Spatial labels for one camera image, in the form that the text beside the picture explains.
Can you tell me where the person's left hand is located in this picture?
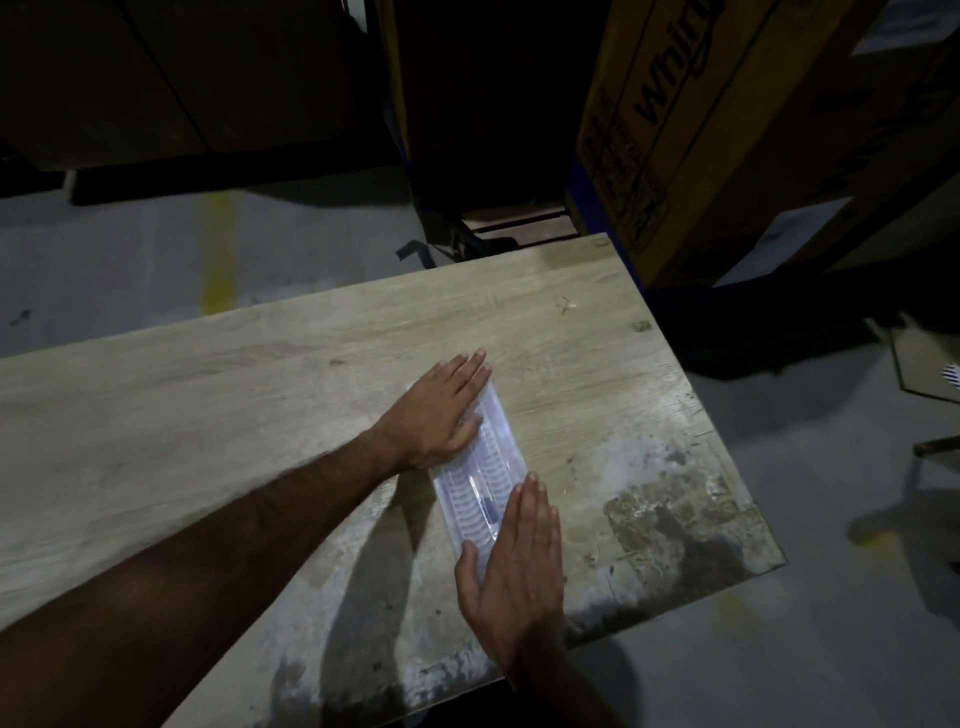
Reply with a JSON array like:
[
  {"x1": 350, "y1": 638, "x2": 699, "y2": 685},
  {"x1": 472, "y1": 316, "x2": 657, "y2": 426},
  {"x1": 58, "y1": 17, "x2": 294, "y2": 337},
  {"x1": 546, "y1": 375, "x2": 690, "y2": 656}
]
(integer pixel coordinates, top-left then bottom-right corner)
[{"x1": 372, "y1": 348, "x2": 495, "y2": 476}]

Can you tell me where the person's right hand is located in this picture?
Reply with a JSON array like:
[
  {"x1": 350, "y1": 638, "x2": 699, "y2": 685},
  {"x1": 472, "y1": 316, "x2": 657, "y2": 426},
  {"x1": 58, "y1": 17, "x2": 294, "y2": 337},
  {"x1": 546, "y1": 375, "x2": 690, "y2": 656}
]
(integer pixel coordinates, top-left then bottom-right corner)
[{"x1": 453, "y1": 472, "x2": 568, "y2": 682}]

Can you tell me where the clear plastic blister package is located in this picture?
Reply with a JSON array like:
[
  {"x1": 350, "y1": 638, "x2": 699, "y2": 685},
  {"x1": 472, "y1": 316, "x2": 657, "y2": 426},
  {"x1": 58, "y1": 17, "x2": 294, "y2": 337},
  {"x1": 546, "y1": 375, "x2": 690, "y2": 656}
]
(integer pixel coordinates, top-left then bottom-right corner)
[{"x1": 427, "y1": 375, "x2": 531, "y2": 588}]

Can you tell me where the person's left forearm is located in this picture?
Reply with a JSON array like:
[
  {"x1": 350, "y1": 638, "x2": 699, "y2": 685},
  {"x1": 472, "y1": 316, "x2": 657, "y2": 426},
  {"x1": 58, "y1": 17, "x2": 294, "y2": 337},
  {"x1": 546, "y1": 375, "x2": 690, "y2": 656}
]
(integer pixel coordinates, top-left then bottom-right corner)
[{"x1": 0, "y1": 429, "x2": 411, "y2": 728}]

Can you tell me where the person's right forearm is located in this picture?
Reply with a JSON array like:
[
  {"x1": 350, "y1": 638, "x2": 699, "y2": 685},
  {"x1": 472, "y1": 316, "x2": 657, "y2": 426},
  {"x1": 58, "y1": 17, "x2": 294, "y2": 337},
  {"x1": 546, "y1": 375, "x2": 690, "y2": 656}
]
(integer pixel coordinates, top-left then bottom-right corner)
[{"x1": 507, "y1": 636, "x2": 625, "y2": 728}]

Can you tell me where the wooden pallet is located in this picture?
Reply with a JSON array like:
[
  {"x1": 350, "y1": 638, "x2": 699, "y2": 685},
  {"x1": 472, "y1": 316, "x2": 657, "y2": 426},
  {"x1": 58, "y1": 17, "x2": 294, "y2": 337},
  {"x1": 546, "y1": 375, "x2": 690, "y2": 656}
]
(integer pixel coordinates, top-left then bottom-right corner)
[{"x1": 450, "y1": 201, "x2": 580, "y2": 260}]

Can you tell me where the large yellow printed cardboard box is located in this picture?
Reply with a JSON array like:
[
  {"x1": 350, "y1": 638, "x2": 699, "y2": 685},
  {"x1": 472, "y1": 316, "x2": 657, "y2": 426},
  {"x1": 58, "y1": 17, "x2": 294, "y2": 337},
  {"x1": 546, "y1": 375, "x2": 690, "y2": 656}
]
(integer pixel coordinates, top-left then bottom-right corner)
[{"x1": 566, "y1": 0, "x2": 890, "y2": 290}]

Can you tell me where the dark box with white label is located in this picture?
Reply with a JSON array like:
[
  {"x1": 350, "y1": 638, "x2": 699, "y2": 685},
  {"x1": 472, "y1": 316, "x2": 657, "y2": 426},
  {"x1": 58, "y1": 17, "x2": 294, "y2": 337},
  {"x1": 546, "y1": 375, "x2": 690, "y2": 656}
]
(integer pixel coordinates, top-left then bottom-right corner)
[{"x1": 712, "y1": 30, "x2": 960, "y2": 301}]

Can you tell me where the dark brown cardboard box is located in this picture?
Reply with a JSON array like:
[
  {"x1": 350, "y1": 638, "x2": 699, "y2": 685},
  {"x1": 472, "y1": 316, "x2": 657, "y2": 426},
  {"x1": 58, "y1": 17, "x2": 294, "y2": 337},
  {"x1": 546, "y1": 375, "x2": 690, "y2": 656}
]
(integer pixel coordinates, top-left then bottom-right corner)
[{"x1": 0, "y1": 0, "x2": 402, "y2": 175}]

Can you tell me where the flat cardboard piece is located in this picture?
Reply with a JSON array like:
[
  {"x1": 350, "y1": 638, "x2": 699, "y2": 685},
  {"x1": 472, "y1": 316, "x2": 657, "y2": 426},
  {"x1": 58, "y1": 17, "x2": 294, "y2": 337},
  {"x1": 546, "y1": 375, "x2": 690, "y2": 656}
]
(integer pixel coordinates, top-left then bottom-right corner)
[{"x1": 862, "y1": 313, "x2": 960, "y2": 406}]

